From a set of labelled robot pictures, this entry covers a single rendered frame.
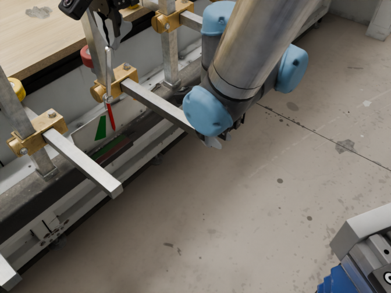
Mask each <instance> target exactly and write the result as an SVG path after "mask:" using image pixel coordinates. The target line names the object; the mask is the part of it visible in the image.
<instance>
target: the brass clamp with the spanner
mask: <svg viewBox="0 0 391 293"><path fill-rule="evenodd" d="M124 64H125V63H124ZM124 64H122V65H120V66H118V67H117V68H115V69H114V70H113V72H114V75H115V81H113V82H111V95H112V96H113V99H115V98H116V97H118V96H119V95H121V94H122V93H124V92H123V91H122V88H121V84H120V83H121V82H122V81H124V80H125V79H127V78H129V79H131V80H133V81H135V82H136V83H138V75H137V69H136V68H134V67H132V66H130V67H131V68H130V69H129V70H124V69H123V65H124ZM94 84H95V85H94V86H92V87H91V88H90V92H91V95H92V96H93V98H94V99H95V100H96V101H97V102H98V103H103V102H104V101H103V100H102V96H103V95H104V94H105V93H106V86H105V85H103V84H101V83H100V82H99V81H98V80H95V81H94Z"/></svg>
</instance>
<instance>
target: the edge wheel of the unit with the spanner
mask: <svg viewBox="0 0 391 293"><path fill-rule="evenodd" d="M80 55H81V58H82V61H83V64H84V65H85V66H87V67H89V68H93V69H94V66H93V62H92V59H91V55H90V51H89V48H88V45H86V46H84V47H83V48H82V49H81V51H80Z"/></svg>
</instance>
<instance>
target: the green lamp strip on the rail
mask: <svg viewBox="0 0 391 293"><path fill-rule="evenodd" d="M125 138H126V136H124V135H123V134H122V135H121V136H119V137H118V138H117V139H115V140H114V141H112V142H111V143H110V144H108V145H107V146H106V147H104V148H103V149H101V150H100V151H99V152H97V153H96V154H95V155H94V156H92V157H91V159H92V160H93V161H95V160H97V159H98V158H99V157H101V156H102V155H103V154H105V153H106V152H108V151H109V150H110V149H111V148H113V147H114V146H115V145H117V144H118V143H120V142H121V141H122V140H123V139H125Z"/></svg>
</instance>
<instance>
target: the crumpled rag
mask: <svg viewBox="0 0 391 293"><path fill-rule="evenodd" d="M49 12H53V10H52V9H51V8H50V7H49V6H44V7H40V8H38V7H37V6H34V7H33V9H26V12H25V14H27V15H28V16H30V17H38V18H39V19H44V18H46V17H50V14H49Z"/></svg>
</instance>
